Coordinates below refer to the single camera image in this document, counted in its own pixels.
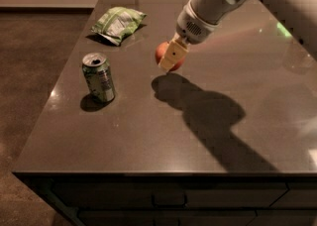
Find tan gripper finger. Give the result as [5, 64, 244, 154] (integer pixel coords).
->
[157, 34, 190, 73]

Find red apple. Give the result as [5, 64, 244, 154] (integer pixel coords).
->
[155, 41, 186, 72]

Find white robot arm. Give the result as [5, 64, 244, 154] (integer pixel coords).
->
[157, 0, 317, 72]

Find green jalapeno chip bag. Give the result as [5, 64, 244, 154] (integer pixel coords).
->
[91, 7, 147, 46]

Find green soda can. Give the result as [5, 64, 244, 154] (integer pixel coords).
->
[82, 53, 115, 103]

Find dark counter cabinet drawers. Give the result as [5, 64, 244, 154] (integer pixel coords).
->
[15, 172, 317, 226]

